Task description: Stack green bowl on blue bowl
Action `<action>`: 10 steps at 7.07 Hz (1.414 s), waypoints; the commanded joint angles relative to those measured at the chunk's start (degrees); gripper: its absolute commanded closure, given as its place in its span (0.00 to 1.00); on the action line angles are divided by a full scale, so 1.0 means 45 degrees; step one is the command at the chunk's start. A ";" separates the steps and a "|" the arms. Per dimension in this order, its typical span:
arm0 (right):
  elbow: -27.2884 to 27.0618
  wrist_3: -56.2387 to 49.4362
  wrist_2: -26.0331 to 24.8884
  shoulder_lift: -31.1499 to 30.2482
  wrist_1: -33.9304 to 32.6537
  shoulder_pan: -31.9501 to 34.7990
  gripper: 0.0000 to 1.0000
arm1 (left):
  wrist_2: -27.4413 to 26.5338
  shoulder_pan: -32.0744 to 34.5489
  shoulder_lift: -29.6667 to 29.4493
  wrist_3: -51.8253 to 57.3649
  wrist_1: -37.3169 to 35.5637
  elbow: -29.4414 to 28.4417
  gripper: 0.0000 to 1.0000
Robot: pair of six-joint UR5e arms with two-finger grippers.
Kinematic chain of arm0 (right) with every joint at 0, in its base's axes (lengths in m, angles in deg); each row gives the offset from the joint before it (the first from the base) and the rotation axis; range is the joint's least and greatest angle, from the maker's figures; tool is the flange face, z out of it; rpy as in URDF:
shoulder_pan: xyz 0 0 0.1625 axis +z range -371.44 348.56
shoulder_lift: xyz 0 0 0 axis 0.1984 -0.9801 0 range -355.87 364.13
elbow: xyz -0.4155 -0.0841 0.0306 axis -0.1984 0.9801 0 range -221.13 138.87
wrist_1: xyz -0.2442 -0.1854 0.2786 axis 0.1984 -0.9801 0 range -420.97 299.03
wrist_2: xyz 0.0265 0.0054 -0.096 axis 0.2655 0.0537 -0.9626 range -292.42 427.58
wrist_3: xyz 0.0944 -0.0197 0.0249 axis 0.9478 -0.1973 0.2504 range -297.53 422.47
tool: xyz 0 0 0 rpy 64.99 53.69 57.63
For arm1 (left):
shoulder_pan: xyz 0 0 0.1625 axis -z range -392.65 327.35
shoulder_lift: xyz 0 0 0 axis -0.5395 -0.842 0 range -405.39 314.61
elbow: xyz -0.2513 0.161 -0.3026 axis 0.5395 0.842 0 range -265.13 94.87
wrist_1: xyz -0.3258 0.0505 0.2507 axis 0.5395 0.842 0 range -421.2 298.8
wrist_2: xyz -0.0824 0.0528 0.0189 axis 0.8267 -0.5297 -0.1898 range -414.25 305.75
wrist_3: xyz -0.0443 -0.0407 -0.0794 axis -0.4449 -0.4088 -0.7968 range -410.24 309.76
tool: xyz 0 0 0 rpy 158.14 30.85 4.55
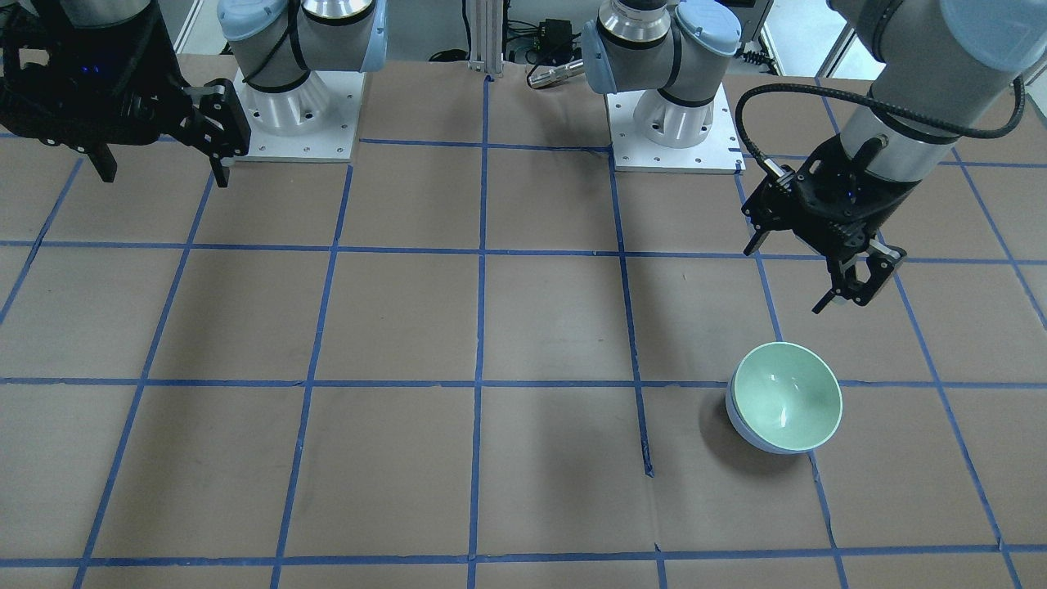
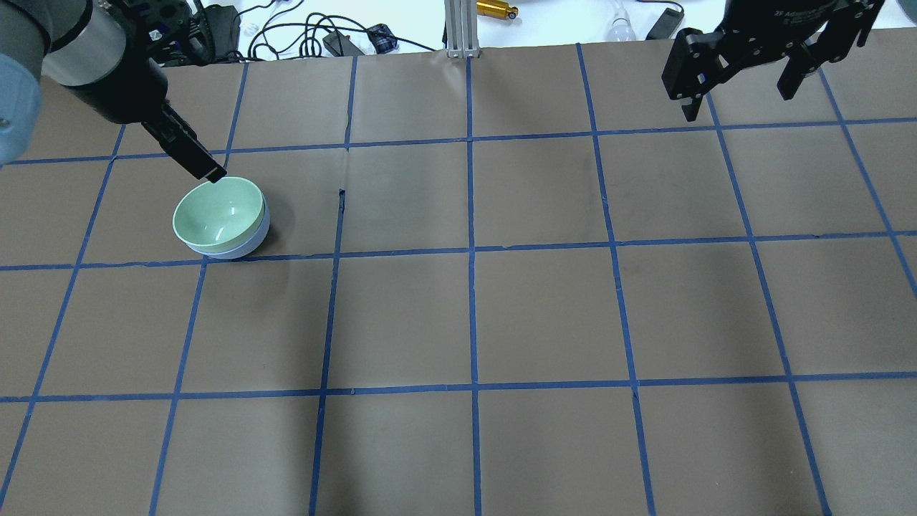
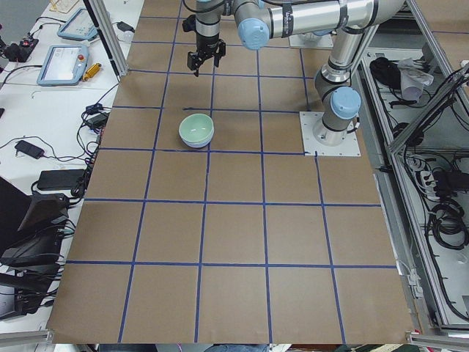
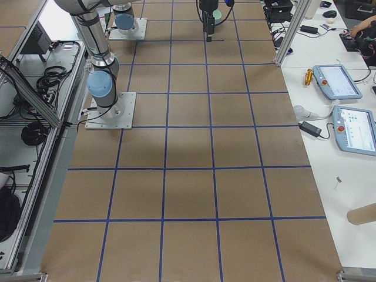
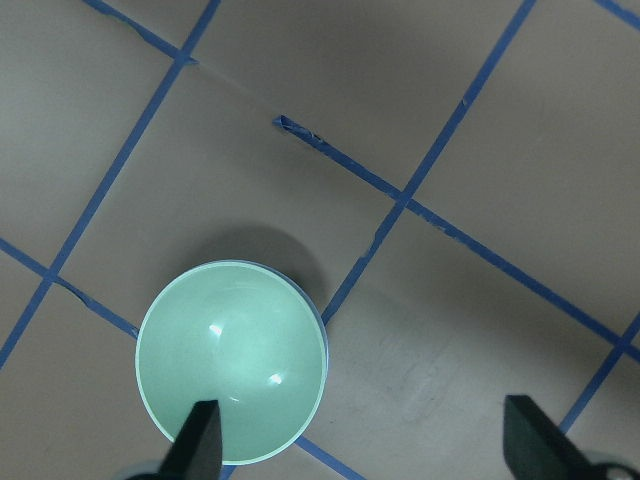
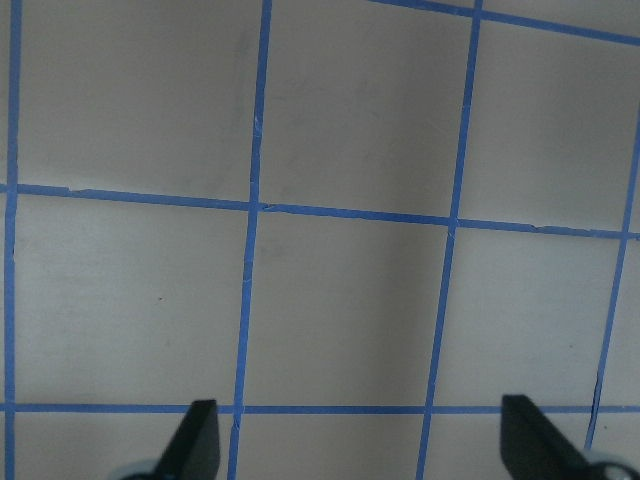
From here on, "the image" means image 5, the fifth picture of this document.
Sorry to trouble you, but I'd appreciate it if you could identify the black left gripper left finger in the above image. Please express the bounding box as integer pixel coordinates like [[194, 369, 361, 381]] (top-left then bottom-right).
[[125, 400, 223, 480]]

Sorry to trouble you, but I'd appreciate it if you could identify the blue bowl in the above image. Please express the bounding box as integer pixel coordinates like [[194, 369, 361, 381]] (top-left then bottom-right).
[[279, 269, 331, 401]]

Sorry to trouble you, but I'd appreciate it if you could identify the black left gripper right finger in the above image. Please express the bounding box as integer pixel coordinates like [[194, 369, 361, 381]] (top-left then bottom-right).
[[502, 395, 639, 480]]

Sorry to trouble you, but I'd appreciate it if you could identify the green bowl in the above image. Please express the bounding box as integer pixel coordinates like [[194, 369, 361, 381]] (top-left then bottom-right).
[[135, 260, 321, 466]]

